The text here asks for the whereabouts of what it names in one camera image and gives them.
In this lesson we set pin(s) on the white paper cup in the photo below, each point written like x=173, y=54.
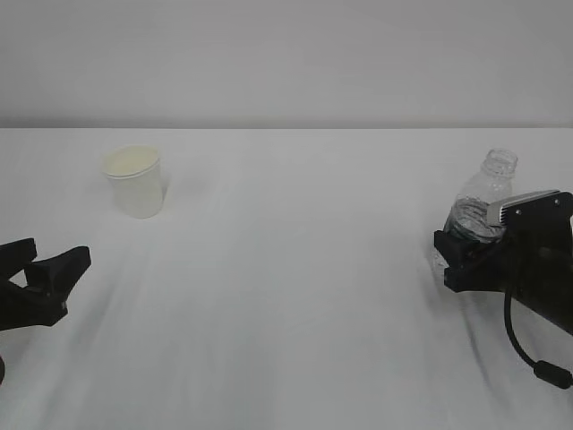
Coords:
x=135, y=177

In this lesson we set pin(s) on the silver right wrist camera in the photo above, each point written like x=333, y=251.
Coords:
x=531, y=211

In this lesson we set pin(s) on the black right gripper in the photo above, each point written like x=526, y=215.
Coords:
x=537, y=259

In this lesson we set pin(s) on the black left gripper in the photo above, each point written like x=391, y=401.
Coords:
x=49, y=284

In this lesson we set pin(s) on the clear water bottle green label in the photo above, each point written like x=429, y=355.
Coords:
x=493, y=182

